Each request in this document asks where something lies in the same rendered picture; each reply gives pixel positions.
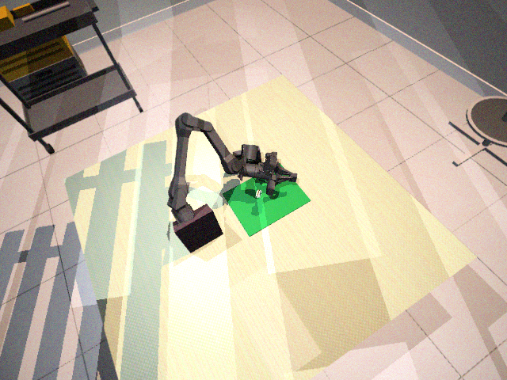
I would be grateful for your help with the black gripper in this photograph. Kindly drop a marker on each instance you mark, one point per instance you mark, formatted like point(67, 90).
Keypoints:
point(273, 179)

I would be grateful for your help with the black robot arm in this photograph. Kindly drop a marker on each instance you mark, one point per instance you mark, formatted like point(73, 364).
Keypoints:
point(185, 123)

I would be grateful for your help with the green circuit board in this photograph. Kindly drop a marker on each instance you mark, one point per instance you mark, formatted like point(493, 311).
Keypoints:
point(256, 210)

